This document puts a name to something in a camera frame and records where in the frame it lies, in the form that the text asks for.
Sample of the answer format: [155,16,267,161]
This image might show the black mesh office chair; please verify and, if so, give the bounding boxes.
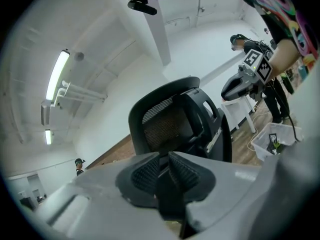
[127,76,233,164]

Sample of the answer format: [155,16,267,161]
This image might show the clear plastic storage bin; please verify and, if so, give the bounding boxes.
[250,122,304,163]

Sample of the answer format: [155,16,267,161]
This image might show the short ceiling tube light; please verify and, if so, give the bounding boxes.
[44,128,53,146]

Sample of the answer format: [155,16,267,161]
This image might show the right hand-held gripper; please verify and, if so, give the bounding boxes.
[220,48,273,102]

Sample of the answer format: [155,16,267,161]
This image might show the white table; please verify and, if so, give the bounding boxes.
[220,93,259,135]

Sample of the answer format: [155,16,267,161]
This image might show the black head-mounted camera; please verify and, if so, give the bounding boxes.
[127,0,158,16]

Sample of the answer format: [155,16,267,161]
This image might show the white ceiling pipes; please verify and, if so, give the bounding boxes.
[50,80,107,108]

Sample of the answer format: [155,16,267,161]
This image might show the person's right forearm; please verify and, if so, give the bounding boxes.
[269,37,301,78]

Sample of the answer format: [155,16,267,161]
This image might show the long ceiling tube light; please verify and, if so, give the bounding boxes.
[45,48,71,102]

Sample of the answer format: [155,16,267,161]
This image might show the white floor cable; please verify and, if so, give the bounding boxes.
[246,106,270,153]

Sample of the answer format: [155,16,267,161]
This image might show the black picture frame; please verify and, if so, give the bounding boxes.
[266,132,278,153]

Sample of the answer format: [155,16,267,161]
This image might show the black cable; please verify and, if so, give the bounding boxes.
[266,80,305,143]

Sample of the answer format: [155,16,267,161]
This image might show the black colourful print shirt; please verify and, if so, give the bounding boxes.
[224,0,320,60]

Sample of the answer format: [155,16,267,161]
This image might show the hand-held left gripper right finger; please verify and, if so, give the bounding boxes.
[167,150,276,240]

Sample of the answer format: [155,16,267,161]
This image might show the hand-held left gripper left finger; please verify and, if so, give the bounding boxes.
[34,151,166,240]

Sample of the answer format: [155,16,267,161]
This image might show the grey ceiling-mounted unit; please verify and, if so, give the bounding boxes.
[40,100,52,127]

